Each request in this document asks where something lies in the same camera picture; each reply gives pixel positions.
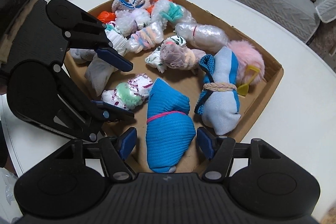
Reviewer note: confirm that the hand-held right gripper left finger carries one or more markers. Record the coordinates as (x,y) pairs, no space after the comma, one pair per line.
(128,140)

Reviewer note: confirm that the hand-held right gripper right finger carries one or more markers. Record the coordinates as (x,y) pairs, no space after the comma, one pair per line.
(206,141)

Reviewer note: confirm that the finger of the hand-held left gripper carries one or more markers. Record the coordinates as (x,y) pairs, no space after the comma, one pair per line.
(99,103)
(115,60)

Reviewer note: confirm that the white ribbed sock bundle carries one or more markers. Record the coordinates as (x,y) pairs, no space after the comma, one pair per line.
(119,43)

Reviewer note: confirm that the white grey sock bundle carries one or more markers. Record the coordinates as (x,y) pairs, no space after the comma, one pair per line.
(98,74)

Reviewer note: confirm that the white bag bundle green scrunchie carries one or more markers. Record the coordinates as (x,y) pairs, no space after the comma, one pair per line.
(126,94)

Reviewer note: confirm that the white bag bundle teal scrunchie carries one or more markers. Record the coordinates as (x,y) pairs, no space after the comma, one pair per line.
(109,28)

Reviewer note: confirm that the clear plastic bundle pastel scrunchie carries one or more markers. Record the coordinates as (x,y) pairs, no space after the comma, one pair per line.
(145,39)

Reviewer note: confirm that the white patterned cloth bundle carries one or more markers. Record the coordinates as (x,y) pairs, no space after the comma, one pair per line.
(155,58)

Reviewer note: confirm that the blue knit sock pink band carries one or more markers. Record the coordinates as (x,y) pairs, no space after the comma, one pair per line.
(168,129)

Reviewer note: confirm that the plain white bubble wrap bundle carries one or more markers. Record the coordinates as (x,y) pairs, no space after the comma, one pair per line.
(128,20)

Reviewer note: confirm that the large orange plastic bag bundle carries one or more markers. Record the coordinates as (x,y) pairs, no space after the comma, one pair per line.
(105,15)

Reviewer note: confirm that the light blue sock beige band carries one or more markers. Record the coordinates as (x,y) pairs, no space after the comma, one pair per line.
(223,90)

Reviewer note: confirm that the shallow cardboard box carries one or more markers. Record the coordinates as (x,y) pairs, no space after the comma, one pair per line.
(191,82)

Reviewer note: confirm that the white knit sock blue yarn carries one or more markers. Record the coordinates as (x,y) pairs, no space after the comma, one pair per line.
(134,1)

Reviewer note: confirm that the lilac cloth bundle peach scrunchie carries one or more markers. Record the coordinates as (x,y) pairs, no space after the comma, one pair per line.
(178,54)

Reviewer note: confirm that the yellow plastic piece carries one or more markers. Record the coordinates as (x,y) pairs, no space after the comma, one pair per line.
(246,85)

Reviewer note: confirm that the bubble wrap bundle teal tie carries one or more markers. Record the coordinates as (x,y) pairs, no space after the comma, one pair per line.
(168,14)

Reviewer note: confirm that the clear plastic bundle red tie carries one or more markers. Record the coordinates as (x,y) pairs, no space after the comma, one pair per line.
(202,35)

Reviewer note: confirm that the pink fluffy pom-pom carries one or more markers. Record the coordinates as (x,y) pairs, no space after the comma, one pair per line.
(246,56)

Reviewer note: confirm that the crumpled clear plastic bag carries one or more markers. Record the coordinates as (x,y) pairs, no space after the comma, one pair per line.
(6,187)

